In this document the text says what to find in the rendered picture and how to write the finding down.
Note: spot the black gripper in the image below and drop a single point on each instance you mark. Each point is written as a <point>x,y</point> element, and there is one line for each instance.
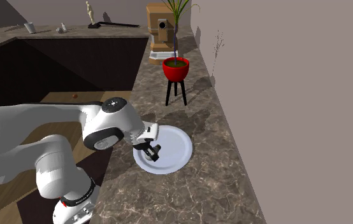
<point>140,145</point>

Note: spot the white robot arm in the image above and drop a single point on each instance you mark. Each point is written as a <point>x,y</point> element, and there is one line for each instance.
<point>55,124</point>

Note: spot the white round plate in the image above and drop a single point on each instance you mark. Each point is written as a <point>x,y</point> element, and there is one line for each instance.
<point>176,149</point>

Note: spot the red potted plant on stand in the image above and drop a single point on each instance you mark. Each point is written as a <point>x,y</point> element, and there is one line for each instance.
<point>176,69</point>

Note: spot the brown box coffee machine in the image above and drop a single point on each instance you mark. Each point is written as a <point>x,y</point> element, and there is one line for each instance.
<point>156,18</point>

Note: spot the pale figure on black base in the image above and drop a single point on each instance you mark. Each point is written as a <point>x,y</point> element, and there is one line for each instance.
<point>91,14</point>

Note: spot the small white bottle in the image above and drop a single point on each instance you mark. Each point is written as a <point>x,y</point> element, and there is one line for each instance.
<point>63,27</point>

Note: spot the small grey shaker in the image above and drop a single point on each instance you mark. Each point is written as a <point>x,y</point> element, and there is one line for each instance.
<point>59,30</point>

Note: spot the white cup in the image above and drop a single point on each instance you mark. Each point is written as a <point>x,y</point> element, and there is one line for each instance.
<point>30,28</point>

